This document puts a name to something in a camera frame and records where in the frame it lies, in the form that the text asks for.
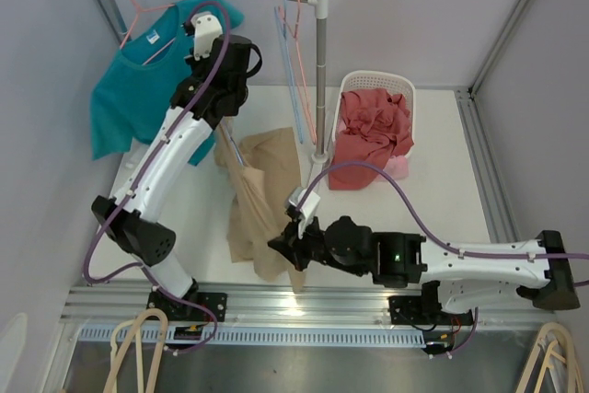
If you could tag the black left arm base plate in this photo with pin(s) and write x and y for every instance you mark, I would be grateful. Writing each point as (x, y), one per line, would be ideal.
(211, 303)

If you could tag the white slotted cable duct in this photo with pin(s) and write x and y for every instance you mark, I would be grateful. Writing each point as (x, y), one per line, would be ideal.
(322, 337)

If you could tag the pink t-shirt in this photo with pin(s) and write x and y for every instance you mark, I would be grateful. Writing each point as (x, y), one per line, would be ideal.
(397, 167)

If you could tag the pink hanger at rack end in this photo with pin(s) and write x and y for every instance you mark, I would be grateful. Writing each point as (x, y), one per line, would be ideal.
(138, 11)

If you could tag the white perforated plastic basket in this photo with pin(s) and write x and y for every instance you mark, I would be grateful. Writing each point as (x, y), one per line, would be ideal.
(367, 79)

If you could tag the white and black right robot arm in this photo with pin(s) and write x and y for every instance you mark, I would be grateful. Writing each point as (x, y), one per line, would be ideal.
(461, 277)

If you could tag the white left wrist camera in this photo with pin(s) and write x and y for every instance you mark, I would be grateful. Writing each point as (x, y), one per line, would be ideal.
(204, 28)

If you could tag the pink wire hanger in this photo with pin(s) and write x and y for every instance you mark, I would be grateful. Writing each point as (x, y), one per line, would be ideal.
(300, 73)

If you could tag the coral red t-shirt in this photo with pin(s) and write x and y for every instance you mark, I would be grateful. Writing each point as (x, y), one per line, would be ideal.
(375, 126)

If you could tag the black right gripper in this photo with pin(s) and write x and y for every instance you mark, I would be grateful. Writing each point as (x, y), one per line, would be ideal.
(292, 247)

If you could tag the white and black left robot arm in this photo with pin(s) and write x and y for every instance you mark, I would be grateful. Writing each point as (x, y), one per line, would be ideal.
(215, 89)

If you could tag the tan t-shirt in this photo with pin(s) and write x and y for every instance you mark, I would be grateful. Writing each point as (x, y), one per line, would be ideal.
(257, 213)

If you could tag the teal t-shirt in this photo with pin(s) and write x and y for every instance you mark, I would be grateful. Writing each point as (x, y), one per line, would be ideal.
(130, 100)

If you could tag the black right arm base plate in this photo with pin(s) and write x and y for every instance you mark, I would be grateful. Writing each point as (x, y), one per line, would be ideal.
(423, 314)

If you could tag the aluminium mounting rail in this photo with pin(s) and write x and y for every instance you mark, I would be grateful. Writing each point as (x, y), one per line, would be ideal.
(247, 305)

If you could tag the beige wooden hangers right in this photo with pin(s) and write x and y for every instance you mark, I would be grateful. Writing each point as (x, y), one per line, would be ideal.
(551, 365)

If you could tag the light blue wire hanger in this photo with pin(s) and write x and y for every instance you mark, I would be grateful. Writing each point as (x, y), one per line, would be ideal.
(233, 144)
(281, 26)

